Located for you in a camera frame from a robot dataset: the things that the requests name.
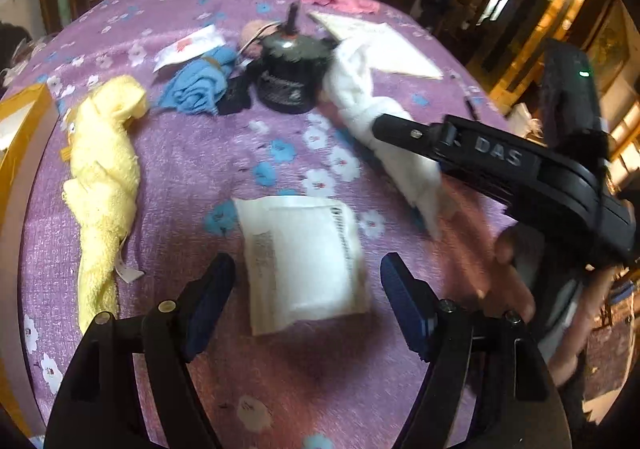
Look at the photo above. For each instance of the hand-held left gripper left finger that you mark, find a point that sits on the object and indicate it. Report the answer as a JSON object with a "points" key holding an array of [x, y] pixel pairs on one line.
{"points": [[207, 304]]}

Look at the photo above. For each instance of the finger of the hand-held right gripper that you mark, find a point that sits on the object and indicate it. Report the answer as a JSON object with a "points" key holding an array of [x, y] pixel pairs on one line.
{"points": [[407, 134]]}

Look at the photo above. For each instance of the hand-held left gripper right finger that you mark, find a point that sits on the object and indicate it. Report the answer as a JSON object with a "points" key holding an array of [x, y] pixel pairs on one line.
{"points": [[407, 301]]}

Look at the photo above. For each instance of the white towel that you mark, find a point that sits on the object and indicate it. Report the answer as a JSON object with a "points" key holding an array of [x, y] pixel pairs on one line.
{"points": [[355, 94]]}

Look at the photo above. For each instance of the white packet dark print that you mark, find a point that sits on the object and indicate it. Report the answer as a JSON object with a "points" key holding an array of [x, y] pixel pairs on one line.
{"points": [[300, 269]]}

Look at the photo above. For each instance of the pale yellow towel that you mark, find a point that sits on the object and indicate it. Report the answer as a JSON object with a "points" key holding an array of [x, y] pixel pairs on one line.
{"points": [[105, 169]]}

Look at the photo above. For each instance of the blue towel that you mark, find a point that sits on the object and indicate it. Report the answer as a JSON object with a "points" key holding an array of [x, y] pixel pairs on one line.
{"points": [[195, 89]]}

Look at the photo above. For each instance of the white packet red print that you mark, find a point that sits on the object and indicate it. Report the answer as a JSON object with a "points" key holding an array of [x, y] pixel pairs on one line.
{"points": [[187, 46]]}

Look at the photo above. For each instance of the yellow cardboard box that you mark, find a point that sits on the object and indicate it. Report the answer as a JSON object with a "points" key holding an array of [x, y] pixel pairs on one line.
{"points": [[25, 101]]}

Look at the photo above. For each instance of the person's right forearm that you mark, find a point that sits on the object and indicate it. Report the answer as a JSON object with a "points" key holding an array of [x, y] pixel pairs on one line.
{"points": [[595, 309]]}

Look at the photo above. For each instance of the person's right hand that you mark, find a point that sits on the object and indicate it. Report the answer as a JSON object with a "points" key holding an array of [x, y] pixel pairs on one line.
{"points": [[517, 279]]}

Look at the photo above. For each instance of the black pen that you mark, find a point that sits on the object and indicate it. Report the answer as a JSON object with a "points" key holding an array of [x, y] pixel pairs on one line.
{"points": [[470, 108]]}

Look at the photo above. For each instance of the white paper sheet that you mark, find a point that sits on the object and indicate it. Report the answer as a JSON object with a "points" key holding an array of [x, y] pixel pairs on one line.
{"points": [[400, 56]]}

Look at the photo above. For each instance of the black device with antenna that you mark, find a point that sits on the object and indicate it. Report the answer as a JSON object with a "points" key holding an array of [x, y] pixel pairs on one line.
{"points": [[290, 74]]}

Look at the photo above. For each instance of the purple floral tablecloth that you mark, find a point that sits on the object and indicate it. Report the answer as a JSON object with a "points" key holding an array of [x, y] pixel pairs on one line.
{"points": [[200, 154]]}

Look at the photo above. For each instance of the small black cloth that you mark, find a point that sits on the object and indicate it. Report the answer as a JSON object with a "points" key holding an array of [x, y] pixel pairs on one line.
{"points": [[235, 99]]}

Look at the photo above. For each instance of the pink plush toy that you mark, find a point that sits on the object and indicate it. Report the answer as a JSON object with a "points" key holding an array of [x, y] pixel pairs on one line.
{"points": [[252, 36]]}

